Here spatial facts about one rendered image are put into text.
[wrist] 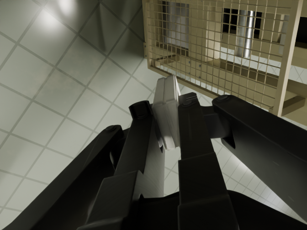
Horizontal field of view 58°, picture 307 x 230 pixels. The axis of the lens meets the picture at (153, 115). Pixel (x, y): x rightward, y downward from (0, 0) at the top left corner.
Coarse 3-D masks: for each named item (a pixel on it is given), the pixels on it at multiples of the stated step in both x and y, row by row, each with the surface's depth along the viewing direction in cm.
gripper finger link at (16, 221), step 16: (112, 128) 15; (96, 144) 14; (112, 144) 14; (80, 160) 12; (96, 160) 12; (64, 176) 11; (80, 176) 11; (96, 176) 12; (48, 192) 11; (64, 192) 10; (80, 192) 11; (96, 192) 12; (32, 208) 10; (48, 208) 10; (64, 208) 10; (80, 208) 11; (16, 224) 9; (32, 224) 9; (48, 224) 9; (64, 224) 10; (80, 224) 11
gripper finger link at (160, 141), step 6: (156, 120) 16; (156, 126) 16; (126, 132) 15; (156, 132) 15; (162, 138) 16; (120, 144) 15; (162, 144) 16; (114, 150) 15; (120, 150) 15; (114, 156) 15; (114, 162) 15
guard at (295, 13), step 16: (144, 0) 117; (208, 0) 88; (256, 0) 74; (144, 16) 121; (208, 32) 93; (272, 32) 73; (288, 32) 68; (208, 48) 94; (288, 48) 69; (176, 64) 113; (288, 64) 71; (256, 80) 82; (208, 96) 101
